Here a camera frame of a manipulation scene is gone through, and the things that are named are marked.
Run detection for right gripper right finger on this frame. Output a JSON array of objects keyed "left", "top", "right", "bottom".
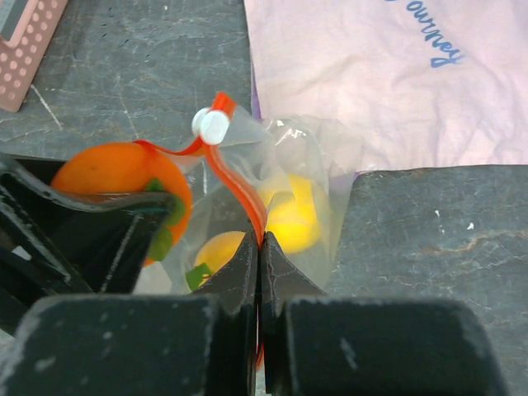
[{"left": 259, "top": 233, "right": 508, "bottom": 395}]

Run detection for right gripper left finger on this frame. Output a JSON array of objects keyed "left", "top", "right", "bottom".
[{"left": 1, "top": 233, "right": 258, "bottom": 395}]

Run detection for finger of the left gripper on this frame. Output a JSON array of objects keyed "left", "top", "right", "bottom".
[{"left": 1, "top": 153, "right": 177, "bottom": 334}]

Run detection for orange persimmon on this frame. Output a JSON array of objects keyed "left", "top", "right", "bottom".
[{"left": 50, "top": 140, "right": 192, "bottom": 266}]

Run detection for yellow peach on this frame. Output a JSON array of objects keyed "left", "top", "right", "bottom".
[{"left": 186, "top": 231, "right": 245, "bottom": 291}]

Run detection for yellow orange fruit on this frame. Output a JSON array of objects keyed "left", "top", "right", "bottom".
[{"left": 257, "top": 172, "right": 326, "bottom": 254}]

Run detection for clear zip top bag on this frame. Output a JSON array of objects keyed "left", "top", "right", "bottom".
[{"left": 135, "top": 93, "right": 363, "bottom": 295}]

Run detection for purple cloth underneath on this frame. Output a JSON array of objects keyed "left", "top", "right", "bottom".
[{"left": 250, "top": 57, "right": 359, "bottom": 192}]

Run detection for pink plastic basket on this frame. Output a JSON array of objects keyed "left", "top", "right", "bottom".
[{"left": 0, "top": 0, "right": 68, "bottom": 112}]

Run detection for pink cloth with lettering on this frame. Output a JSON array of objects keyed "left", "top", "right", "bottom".
[{"left": 244, "top": 0, "right": 527, "bottom": 171}]

